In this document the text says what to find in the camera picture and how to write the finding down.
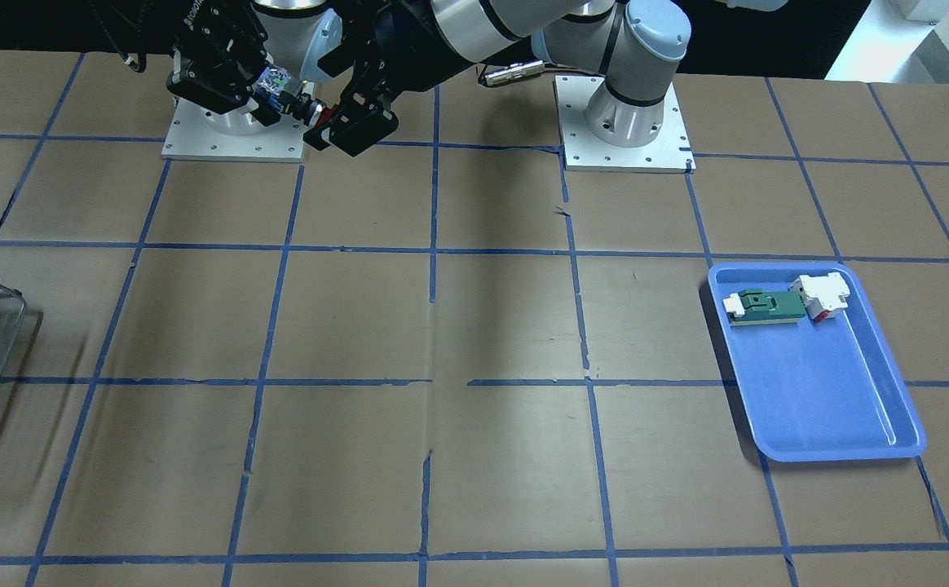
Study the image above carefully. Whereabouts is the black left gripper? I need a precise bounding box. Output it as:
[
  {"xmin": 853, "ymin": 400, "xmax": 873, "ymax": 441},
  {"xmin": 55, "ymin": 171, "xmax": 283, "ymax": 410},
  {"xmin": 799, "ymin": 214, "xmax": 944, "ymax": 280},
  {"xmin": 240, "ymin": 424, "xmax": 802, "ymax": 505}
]
[{"xmin": 303, "ymin": 1, "xmax": 463, "ymax": 157}]

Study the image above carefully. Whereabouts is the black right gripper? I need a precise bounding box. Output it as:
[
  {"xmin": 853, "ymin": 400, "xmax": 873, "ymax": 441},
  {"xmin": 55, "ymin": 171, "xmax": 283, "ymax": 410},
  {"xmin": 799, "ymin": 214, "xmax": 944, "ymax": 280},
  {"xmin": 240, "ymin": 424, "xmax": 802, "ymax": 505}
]
[{"xmin": 166, "ymin": 1, "xmax": 284, "ymax": 127}]

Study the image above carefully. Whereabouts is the red push button switch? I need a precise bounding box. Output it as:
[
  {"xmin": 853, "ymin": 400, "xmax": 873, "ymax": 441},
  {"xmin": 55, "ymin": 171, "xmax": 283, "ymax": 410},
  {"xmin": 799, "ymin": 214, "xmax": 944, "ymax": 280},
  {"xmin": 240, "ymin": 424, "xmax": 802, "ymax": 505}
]
[{"xmin": 246, "ymin": 64, "xmax": 336, "ymax": 129}]

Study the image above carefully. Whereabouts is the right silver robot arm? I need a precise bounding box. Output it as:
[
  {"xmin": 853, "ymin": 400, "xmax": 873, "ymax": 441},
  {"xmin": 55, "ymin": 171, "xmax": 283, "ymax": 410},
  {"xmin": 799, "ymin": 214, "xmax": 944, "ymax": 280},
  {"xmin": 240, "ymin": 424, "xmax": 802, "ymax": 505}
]
[{"xmin": 83, "ymin": 1, "xmax": 330, "ymax": 127}]

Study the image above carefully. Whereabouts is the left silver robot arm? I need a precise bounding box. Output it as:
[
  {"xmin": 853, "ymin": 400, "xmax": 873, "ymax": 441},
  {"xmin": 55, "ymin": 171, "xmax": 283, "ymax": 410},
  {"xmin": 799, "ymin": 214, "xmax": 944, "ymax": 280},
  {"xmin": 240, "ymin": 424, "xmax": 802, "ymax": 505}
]
[{"xmin": 304, "ymin": 1, "xmax": 691, "ymax": 157}]

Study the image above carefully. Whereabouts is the green circuit board module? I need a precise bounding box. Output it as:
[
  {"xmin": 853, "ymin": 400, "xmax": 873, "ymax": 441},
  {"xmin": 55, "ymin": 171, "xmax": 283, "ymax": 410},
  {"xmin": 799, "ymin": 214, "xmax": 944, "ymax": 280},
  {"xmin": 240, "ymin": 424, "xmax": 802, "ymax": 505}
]
[{"xmin": 722, "ymin": 289, "xmax": 806, "ymax": 324}]

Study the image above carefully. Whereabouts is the white circuit breaker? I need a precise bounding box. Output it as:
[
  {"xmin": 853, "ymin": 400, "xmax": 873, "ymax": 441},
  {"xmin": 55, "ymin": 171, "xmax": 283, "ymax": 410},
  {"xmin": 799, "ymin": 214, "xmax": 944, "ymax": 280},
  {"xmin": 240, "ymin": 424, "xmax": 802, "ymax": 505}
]
[{"xmin": 788, "ymin": 271, "xmax": 851, "ymax": 324}]

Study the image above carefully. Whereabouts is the blue plastic tray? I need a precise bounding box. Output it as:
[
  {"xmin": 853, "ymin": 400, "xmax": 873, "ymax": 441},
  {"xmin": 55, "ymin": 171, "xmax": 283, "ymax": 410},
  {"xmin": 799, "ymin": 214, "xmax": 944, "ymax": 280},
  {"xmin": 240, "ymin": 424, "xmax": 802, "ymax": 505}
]
[{"xmin": 707, "ymin": 261, "xmax": 928, "ymax": 463}]

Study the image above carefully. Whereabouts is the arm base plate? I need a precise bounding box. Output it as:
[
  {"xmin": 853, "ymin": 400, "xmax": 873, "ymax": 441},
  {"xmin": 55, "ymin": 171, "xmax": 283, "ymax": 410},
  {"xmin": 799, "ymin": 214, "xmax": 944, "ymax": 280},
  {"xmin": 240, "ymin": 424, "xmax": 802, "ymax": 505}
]
[
  {"xmin": 554, "ymin": 75, "xmax": 697, "ymax": 174},
  {"xmin": 161, "ymin": 89, "xmax": 308, "ymax": 164}
]

